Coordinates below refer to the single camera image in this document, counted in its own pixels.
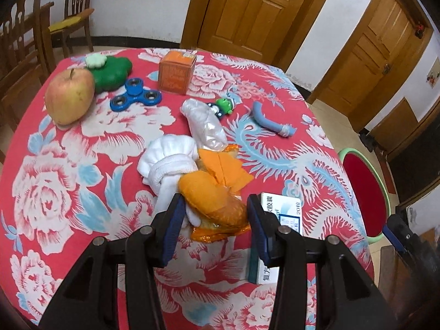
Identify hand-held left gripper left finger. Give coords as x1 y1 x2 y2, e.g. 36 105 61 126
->
39 192 188 330

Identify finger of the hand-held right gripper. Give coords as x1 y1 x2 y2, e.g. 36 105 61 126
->
382 213 440 276

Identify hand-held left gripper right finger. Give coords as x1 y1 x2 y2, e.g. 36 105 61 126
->
247 193 401 330

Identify white medicine box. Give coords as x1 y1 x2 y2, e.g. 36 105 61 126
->
247 192 305 285

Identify orange plastic wrapper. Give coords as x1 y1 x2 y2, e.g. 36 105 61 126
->
178 144 254 243

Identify red green stool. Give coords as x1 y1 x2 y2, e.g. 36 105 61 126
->
337 147 392 244

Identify white cloth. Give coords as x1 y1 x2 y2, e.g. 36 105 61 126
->
137 136 200 227

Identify white plastic bag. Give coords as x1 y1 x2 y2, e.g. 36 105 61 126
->
180 98 228 152

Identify blue bent tube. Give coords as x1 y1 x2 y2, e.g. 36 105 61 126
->
252 101 294 138

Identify small green frog toy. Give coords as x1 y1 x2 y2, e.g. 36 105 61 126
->
207 97 236 117

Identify orange cardboard box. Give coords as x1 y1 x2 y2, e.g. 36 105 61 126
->
159 51 197 96

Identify dark wooden doorway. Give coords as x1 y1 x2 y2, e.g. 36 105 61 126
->
387 110 440 208

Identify dark shoes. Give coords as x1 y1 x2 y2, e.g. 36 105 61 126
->
359 129 379 152

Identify red floral tablecloth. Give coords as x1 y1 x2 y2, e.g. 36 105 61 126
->
0 47 375 330

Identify blue fidget spinner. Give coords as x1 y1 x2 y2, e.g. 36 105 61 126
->
110 77 162 112

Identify dark green clover toy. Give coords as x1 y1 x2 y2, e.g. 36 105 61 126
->
90 56 133 93

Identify red yellow apple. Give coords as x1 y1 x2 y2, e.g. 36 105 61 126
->
45 68 95 125

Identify wooden panel door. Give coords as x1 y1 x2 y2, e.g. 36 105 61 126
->
180 0 341 67
307 0 435 133

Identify pale green clover toy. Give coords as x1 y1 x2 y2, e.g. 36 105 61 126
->
85 53 109 69

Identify yellow green seat cushion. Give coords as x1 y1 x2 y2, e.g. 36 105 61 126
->
48 8 95 31

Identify wall poster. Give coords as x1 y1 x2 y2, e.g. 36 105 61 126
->
425 58 440 92

